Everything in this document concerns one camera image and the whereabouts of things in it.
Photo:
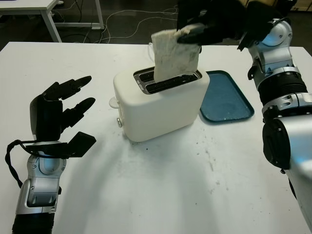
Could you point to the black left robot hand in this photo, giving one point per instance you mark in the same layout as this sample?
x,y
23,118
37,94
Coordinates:
x,y
46,117

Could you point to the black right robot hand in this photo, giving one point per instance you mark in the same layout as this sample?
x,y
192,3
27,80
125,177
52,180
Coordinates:
x,y
224,19

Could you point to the slice of white bread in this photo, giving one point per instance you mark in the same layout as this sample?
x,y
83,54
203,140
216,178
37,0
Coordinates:
x,y
170,56

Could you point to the white toaster lever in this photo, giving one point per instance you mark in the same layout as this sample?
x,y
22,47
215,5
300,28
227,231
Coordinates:
x,y
112,103

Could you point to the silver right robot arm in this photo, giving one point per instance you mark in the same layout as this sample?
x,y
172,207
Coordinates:
x,y
275,53

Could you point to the small silver toaster knob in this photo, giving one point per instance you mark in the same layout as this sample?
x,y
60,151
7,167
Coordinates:
x,y
119,122

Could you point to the blue plastic tray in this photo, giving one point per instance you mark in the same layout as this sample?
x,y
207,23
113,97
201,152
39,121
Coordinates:
x,y
224,97

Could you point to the cream two-slot toaster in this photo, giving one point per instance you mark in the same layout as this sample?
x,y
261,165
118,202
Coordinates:
x,y
158,114

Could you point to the white desk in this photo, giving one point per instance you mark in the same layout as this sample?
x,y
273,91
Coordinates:
x,y
24,5

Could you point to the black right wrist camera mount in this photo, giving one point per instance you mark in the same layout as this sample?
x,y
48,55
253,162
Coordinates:
x,y
245,41

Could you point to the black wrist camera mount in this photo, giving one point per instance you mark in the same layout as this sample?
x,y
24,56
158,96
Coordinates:
x,y
245,41
81,143

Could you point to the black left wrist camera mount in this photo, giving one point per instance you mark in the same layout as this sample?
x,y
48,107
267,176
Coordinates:
x,y
81,143

